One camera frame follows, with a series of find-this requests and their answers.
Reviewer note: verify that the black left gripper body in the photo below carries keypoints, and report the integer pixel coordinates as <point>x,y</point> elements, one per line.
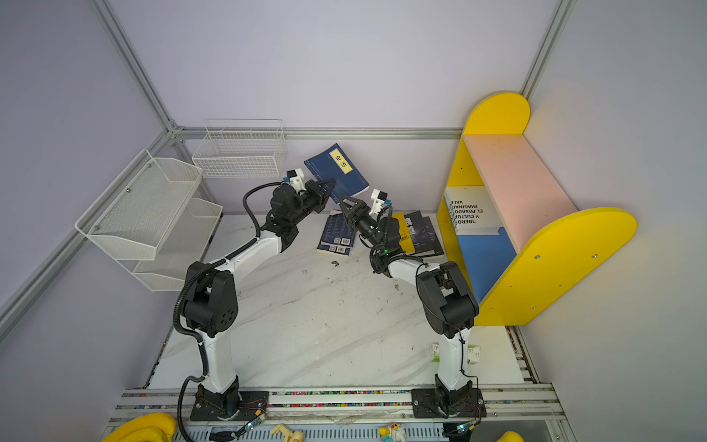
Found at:
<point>310,199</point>

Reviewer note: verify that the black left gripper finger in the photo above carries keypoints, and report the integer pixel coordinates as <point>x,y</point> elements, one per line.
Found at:
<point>322,202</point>
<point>325,187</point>

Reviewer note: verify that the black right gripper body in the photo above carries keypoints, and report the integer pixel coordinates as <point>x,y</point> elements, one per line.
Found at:
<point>366,226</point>

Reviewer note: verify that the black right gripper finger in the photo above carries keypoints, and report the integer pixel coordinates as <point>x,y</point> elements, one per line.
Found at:
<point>348,216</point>
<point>352,204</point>

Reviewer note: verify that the dark blue book yellow label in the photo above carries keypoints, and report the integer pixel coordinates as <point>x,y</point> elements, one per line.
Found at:
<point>334,164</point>

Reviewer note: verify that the dark blue barcode book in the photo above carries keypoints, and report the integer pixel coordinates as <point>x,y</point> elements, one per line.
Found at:
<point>337,237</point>

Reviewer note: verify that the white book black lettering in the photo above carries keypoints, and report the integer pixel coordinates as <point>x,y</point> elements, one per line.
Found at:
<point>472,211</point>

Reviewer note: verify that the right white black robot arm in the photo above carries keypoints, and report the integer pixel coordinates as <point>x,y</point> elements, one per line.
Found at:
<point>448,302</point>

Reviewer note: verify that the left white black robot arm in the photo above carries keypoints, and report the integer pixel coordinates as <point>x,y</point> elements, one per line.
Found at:
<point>208,304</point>

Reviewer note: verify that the yellow cartoon cover book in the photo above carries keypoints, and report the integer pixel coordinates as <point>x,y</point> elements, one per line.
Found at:
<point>405,241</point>

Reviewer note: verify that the black cover book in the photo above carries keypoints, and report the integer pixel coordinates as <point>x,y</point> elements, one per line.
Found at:
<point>425,242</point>

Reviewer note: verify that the lower white perforated shelf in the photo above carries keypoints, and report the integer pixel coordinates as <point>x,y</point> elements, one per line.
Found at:
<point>185,245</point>

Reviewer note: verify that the yellow pink blue bookshelf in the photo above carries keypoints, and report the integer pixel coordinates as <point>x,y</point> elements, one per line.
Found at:
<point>545,246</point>

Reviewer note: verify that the small green white box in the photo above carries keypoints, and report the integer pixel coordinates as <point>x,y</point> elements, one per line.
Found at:
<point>473,353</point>

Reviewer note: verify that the white perforated metal shelf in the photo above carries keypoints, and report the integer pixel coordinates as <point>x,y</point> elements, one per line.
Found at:
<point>133,218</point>

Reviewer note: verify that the yellow white toy figure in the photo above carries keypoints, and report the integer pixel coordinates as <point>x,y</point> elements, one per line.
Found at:
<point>392,433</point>

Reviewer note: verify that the beige toy figure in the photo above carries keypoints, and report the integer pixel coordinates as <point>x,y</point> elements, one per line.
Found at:
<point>287,434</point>

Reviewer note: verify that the yellow object bottom right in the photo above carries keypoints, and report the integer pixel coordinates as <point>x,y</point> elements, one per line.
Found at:
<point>510,436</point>

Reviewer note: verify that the yellow plastic toy left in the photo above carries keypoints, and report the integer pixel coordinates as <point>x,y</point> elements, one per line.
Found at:
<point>156,427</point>

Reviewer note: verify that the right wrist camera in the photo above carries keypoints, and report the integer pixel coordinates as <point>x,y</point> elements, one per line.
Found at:
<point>379,201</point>

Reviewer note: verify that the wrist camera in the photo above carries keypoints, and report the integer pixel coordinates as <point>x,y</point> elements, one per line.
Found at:
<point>295,178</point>
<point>379,201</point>

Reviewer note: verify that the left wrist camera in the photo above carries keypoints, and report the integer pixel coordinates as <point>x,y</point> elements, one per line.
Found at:
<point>295,178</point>

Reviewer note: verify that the white wire basket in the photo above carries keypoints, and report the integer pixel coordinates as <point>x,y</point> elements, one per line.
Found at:
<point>242,148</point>

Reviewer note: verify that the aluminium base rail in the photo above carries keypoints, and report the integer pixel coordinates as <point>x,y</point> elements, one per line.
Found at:
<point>357,413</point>

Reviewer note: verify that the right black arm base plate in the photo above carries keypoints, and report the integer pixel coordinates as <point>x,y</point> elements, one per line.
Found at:
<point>438,403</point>

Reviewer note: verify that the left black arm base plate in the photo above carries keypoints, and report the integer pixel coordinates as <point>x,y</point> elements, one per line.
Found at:
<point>240,407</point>

